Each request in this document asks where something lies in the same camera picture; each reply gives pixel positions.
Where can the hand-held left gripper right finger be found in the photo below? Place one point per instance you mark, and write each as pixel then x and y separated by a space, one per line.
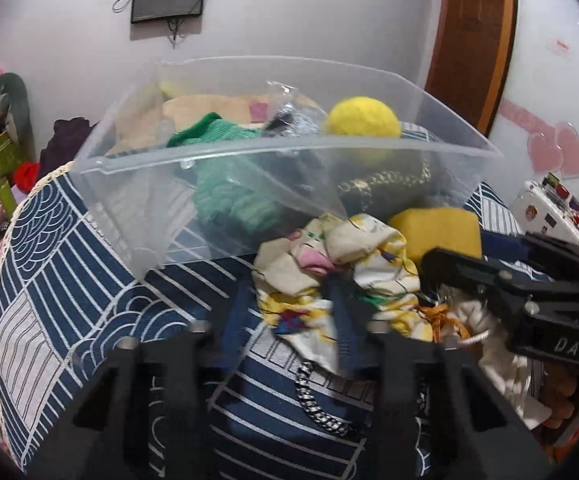
pixel 345 325

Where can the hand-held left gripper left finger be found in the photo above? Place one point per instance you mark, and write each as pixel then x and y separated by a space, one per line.
pixel 233 320

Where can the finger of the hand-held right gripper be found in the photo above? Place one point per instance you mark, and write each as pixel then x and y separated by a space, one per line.
pixel 452 269
pixel 557 251

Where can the cream yellow printed cloth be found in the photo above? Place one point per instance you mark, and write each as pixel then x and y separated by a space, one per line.
pixel 369 245

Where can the clear plastic storage bin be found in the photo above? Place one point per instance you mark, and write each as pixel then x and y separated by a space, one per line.
pixel 134 200

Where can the mustard yellow folded cloth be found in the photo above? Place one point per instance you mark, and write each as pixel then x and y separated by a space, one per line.
pixel 439 230

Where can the white suitcase with stickers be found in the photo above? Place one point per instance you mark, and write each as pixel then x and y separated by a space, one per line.
pixel 534 210

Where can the orange fuzzy cloth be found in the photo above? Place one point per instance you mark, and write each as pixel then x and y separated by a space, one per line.
pixel 562 390

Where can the white cloth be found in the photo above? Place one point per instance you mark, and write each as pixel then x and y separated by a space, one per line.
pixel 509 380

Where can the black gold patterned cloth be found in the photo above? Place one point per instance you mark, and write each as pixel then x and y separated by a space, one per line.
pixel 384 185

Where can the green knitted cloth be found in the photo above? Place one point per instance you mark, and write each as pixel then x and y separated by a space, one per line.
pixel 219 195

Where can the yellow fuzzy ball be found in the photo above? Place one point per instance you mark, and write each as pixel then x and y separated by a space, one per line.
pixel 364 117

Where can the blue white patterned tablecloth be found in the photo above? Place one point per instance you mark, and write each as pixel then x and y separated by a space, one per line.
pixel 44 260

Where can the small pink cloth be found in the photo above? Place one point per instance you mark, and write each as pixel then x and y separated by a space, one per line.
pixel 259 112

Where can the clear plastic bag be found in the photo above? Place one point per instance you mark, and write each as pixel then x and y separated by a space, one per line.
pixel 289 117

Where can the beige cloth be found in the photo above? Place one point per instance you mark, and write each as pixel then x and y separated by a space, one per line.
pixel 194 105

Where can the dark purple cloth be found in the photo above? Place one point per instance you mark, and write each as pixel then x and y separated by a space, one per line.
pixel 67 145

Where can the wooden door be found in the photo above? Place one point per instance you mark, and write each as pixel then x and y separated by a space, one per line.
pixel 469 25

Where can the red cloth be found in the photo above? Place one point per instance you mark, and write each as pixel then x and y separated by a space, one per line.
pixel 28 176

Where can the green plush pillow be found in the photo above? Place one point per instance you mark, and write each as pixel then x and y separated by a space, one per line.
pixel 12 105

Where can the pink heart wall stickers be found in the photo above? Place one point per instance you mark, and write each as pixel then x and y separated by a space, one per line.
pixel 549 145

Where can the red white wall sticker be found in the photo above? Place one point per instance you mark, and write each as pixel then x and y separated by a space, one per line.
pixel 559 47

